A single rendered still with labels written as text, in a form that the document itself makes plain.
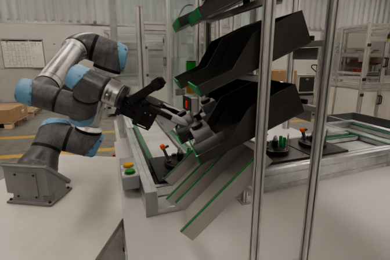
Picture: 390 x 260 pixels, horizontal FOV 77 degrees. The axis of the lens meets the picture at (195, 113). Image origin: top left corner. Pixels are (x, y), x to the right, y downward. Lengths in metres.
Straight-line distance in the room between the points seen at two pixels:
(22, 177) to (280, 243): 0.96
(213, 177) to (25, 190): 0.77
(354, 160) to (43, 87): 1.37
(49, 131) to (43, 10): 8.54
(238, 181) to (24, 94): 0.63
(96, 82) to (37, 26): 8.91
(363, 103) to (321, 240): 5.24
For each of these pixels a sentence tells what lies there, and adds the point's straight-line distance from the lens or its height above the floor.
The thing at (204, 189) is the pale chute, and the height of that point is 1.05.
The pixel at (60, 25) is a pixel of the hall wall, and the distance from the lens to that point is 9.44.
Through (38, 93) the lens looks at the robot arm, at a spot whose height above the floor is 1.33.
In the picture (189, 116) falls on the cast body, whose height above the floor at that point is 1.26.
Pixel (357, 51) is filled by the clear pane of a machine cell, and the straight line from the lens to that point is 6.07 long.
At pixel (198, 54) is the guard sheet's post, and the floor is 1.45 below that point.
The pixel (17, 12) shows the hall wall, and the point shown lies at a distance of 9.88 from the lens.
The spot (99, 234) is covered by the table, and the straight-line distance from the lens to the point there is 0.97.
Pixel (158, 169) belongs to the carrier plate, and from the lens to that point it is 1.08.
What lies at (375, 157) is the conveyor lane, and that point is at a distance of 1.60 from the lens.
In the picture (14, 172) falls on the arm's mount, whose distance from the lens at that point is 1.21.
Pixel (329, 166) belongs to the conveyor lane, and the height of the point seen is 0.93.
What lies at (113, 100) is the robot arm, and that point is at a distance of 0.73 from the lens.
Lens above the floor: 1.43
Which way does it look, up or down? 13 degrees down
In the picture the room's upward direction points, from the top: straight up
